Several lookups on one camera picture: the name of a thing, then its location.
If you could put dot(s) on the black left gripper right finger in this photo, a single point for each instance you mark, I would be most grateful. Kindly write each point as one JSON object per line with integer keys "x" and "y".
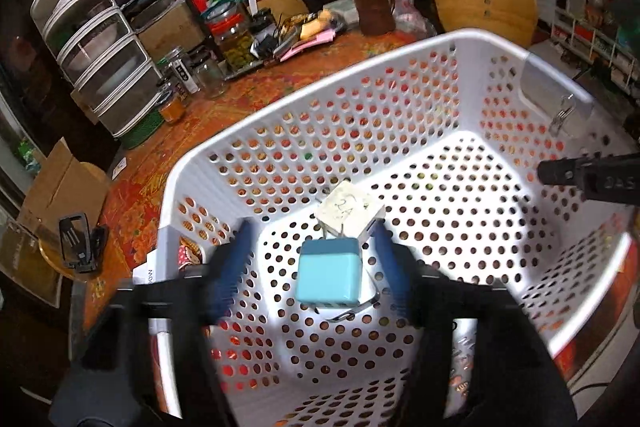
{"x": 514, "y": 380}

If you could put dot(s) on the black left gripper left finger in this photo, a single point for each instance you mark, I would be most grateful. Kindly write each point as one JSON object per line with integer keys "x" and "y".
{"x": 111, "y": 381}

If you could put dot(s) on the blue white usb charger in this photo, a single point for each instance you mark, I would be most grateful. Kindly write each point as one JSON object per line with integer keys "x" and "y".
{"x": 331, "y": 272}

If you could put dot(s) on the small white charger cube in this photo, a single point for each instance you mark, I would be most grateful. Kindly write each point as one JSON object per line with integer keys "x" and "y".
{"x": 349, "y": 210}

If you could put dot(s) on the black phone holder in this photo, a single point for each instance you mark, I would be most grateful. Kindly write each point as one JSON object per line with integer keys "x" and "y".
{"x": 81, "y": 246}

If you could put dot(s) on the cardboard box on stool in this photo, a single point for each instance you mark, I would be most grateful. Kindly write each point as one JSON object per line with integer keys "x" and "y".
{"x": 63, "y": 187}

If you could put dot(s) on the green woven basket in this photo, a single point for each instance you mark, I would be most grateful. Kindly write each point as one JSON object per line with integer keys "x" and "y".
{"x": 143, "y": 130}

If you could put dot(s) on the small orange jar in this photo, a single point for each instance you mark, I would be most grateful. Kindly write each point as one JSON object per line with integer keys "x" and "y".
{"x": 172, "y": 110}

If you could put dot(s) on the empty glass jar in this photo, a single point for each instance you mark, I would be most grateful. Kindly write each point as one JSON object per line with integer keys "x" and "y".
{"x": 209, "y": 76}

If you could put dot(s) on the white stacked drawer organizer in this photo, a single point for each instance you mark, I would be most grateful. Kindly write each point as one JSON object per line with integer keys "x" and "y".
{"x": 100, "y": 55}

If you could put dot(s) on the white shoe shelf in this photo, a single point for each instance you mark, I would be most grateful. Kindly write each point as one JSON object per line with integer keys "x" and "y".
{"x": 590, "y": 44}

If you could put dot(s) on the cardboard box on table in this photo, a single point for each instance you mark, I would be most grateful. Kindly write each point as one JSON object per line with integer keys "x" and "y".
{"x": 175, "y": 28}

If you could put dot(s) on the clear plastic bag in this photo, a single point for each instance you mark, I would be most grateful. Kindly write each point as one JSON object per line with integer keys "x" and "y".
{"x": 408, "y": 19}

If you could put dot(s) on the glass jar with pickles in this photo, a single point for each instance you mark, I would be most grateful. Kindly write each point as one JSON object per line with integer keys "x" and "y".
{"x": 234, "y": 39}

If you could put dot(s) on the wooden chair near table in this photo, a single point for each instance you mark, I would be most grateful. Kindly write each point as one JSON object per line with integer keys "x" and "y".
{"x": 514, "y": 20}

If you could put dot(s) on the brown ceramic mug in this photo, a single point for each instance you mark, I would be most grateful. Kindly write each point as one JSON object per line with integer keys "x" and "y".
{"x": 376, "y": 17}

